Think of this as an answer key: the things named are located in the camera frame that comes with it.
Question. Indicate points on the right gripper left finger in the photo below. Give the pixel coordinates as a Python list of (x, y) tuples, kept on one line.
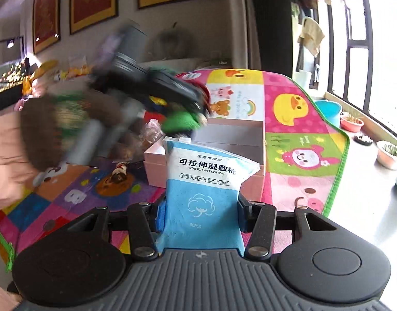
[(145, 222)]

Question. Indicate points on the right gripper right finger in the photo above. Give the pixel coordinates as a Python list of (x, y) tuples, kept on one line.
[(259, 219)]

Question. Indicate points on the blue cotton pad packet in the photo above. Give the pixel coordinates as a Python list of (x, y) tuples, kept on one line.
[(202, 191)]

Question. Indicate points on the green teal plastic toy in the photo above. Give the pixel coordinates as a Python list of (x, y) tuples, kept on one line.
[(180, 121)]

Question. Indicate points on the left brown gloved hand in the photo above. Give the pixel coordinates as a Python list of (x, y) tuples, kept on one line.
[(49, 126)]

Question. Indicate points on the blue plastic bucket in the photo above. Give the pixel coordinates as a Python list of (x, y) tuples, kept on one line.
[(331, 111)]

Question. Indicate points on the pink flower pot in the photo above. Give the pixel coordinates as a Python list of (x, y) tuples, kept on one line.
[(351, 124)]

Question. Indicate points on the beige flower pot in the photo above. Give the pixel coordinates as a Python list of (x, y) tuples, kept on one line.
[(387, 154)]

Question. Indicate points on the hanging yellow towel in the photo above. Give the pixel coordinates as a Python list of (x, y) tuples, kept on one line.
[(311, 36)]

